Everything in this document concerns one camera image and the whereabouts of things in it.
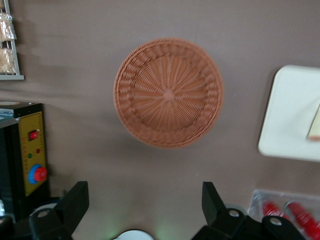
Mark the black machine yellow panel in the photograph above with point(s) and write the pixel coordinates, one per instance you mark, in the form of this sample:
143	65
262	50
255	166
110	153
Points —
32	150

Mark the triangular sandwich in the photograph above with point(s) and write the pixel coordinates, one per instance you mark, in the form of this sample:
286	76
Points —
315	125

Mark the cream plastic tray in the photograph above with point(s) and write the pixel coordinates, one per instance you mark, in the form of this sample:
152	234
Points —
285	112

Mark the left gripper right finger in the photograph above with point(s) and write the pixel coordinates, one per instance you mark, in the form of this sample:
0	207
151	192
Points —
217	215

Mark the red cola bottle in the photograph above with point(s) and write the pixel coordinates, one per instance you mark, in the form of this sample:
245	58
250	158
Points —
272	210
301	218

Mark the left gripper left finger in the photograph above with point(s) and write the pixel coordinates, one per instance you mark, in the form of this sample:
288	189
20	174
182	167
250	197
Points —
67	212

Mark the brown wicker basket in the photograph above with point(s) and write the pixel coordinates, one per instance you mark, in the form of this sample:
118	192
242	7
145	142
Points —
168	93

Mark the clear acrylic bottle rack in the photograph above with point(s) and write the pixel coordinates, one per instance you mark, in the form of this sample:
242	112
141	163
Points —
257	202

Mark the tray of wrapped snacks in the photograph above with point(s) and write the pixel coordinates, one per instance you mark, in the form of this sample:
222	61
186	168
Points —
15	62

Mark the wrapped bread packet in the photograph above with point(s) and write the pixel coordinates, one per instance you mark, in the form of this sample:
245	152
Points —
7	62
6	26

